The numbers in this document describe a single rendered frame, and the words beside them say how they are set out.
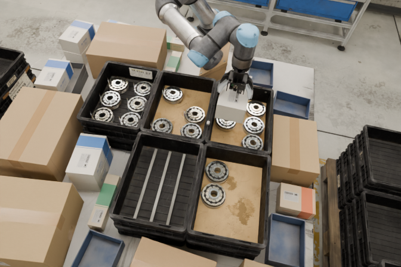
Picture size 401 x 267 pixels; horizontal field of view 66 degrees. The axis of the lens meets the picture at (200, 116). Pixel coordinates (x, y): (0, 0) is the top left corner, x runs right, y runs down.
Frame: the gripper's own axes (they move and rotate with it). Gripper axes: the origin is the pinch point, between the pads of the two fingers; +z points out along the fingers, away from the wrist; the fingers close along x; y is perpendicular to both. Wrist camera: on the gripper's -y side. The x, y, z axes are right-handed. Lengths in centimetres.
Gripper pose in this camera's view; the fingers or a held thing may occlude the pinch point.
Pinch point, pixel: (234, 93)
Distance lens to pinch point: 132.6
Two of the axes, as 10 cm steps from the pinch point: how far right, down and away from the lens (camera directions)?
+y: -2.3, 7.8, -5.9
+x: 9.7, 2.2, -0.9
